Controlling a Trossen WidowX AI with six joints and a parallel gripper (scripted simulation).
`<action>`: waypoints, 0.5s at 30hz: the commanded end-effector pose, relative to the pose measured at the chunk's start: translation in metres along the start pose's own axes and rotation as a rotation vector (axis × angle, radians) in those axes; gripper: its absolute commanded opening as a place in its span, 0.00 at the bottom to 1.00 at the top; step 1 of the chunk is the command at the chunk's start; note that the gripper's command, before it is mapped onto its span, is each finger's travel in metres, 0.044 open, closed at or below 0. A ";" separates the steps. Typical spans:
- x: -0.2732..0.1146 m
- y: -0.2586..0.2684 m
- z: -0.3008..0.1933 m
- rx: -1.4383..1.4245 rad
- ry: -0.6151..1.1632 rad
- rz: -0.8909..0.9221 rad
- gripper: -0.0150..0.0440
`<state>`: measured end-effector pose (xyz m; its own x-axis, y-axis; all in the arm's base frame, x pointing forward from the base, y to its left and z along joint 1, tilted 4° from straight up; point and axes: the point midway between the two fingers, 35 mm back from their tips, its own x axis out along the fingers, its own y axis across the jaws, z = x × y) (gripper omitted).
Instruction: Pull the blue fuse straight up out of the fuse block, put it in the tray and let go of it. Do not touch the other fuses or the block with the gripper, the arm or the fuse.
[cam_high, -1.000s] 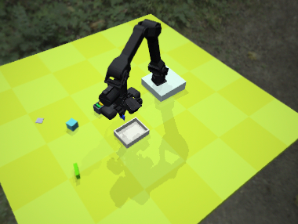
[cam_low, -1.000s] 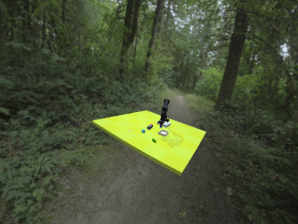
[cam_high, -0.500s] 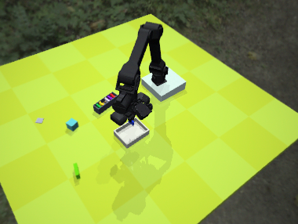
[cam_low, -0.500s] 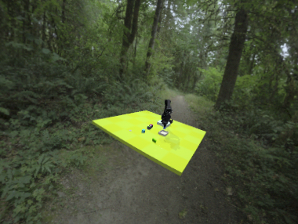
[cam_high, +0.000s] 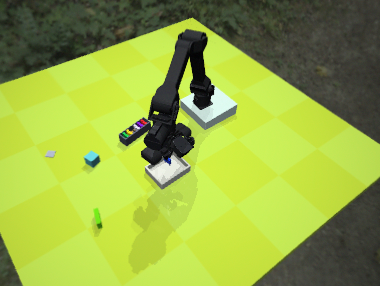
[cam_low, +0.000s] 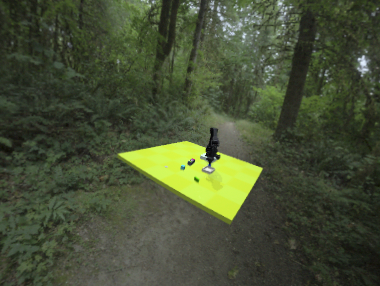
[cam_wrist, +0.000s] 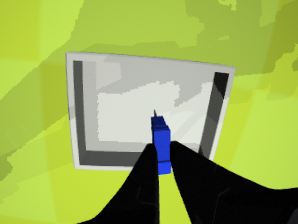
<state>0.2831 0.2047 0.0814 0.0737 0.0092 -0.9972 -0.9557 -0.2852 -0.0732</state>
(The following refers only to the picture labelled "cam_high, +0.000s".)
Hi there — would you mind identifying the green rectangular bar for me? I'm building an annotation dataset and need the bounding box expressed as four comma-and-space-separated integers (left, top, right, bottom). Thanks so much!
93, 208, 102, 229

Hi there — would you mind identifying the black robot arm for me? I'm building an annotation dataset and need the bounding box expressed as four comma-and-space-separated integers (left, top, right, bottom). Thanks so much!
144, 29, 215, 158

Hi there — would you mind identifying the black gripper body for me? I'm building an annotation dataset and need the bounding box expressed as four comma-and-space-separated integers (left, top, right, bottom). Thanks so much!
141, 122, 191, 165

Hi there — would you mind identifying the blue fuse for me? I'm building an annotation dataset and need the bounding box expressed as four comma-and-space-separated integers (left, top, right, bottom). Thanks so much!
164, 158, 171, 166

